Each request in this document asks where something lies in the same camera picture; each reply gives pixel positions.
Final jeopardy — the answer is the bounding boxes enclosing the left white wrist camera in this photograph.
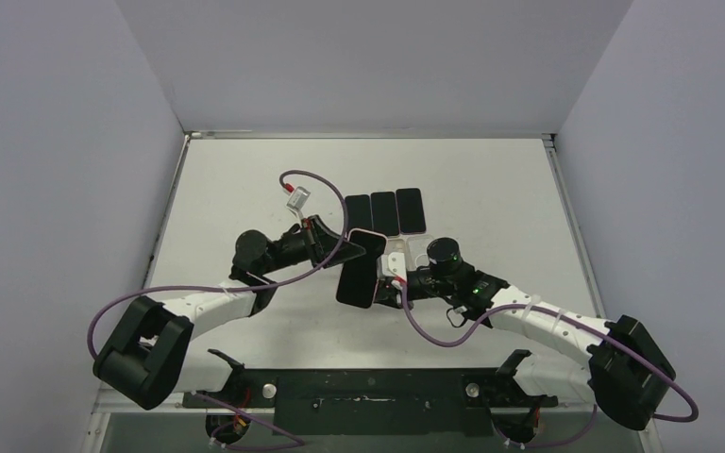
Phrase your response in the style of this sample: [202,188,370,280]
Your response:
[286,186,311,212]

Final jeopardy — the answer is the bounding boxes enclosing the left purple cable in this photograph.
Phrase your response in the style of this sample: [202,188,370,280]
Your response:
[87,169,350,361]

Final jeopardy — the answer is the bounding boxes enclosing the phone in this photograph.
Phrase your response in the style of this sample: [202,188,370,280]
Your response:
[345,194,374,231]
[396,188,427,235]
[335,228,387,309]

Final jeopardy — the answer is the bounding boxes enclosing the clear phone case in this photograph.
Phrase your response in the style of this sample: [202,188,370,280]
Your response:
[406,234,434,270]

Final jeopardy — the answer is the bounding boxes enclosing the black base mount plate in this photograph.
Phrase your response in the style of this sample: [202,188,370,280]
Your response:
[183,368,558,437]

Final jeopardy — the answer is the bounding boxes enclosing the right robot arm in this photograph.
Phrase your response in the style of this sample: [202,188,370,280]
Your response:
[376,238,676,430]

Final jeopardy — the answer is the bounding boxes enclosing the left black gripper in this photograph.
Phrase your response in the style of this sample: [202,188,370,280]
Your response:
[261,214,366,276]

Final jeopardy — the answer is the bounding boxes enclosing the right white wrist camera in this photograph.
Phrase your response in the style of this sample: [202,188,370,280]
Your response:
[380,252,408,282]

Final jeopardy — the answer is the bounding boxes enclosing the beige phone case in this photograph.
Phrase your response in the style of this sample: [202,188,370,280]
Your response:
[383,238,409,258]

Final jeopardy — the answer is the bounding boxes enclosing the black smartphone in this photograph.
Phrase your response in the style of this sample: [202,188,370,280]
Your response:
[370,192,400,238]

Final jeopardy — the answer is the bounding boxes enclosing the aluminium table frame rail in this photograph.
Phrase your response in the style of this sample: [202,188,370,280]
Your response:
[186,128,556,147]

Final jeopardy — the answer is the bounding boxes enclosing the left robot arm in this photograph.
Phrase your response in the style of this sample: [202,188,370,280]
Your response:
[93,215,366,410]

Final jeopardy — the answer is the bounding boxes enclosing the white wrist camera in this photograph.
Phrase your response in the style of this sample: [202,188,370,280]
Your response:
[286,186,311,212]
[380,252,408,282]

